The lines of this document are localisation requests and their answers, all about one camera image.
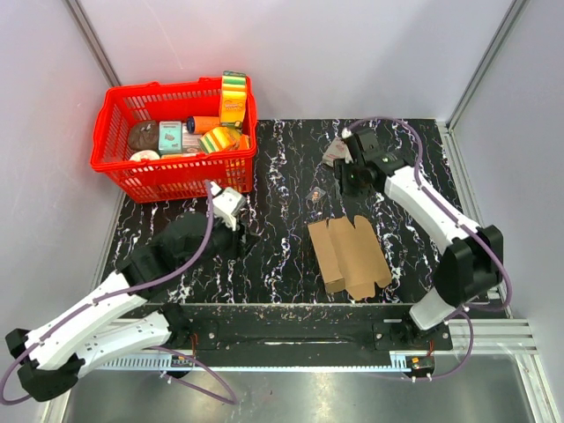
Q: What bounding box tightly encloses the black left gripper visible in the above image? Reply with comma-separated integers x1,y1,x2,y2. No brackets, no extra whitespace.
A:
182,211,263,274

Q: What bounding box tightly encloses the brown cardboard box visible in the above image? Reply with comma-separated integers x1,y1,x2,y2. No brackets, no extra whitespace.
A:
308,215,392,301

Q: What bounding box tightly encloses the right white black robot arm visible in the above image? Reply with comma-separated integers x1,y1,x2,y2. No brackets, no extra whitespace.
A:
334,129,503,349

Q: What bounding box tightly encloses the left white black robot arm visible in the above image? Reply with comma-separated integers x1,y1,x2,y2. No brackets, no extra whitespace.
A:
5,212,259,402

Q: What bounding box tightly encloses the grey card box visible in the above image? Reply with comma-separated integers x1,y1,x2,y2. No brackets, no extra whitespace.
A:
322,137,353,167

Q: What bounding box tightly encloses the pink white flat box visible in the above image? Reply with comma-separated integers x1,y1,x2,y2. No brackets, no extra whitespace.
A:
182,122,202,154

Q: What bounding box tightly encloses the teal small box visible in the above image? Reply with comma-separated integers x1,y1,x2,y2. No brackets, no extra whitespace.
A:
158,121,182,155

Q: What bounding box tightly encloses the small clear packet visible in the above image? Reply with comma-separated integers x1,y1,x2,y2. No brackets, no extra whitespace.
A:
309,189,323,203

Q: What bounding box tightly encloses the lying yellow green sponge pack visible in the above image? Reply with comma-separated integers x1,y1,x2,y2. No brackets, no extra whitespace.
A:
199,126,241,154

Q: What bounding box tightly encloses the orange snack packet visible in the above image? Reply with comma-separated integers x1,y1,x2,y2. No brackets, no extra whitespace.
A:
237,134,250,151

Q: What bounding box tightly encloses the white round tape roll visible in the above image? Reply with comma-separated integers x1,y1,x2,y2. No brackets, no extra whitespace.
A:
130,150,160,162

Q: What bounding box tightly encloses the orange cylinder can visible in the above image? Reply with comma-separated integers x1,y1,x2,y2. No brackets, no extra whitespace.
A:
186,115,220,135

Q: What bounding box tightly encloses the red plastic shopping basket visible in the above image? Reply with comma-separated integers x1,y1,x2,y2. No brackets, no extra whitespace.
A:
90,77,257,204

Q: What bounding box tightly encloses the brown round bread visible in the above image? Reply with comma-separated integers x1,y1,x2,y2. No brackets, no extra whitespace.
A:
127,121,160,152

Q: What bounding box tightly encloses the tall yellow green sponge pack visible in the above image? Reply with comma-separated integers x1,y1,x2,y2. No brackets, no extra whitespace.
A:
219,70,248,129

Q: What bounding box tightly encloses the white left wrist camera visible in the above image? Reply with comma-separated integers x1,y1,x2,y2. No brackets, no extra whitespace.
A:
211,182,245,231

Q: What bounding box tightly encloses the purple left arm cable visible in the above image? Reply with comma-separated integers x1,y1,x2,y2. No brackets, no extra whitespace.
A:
0,179,239,405

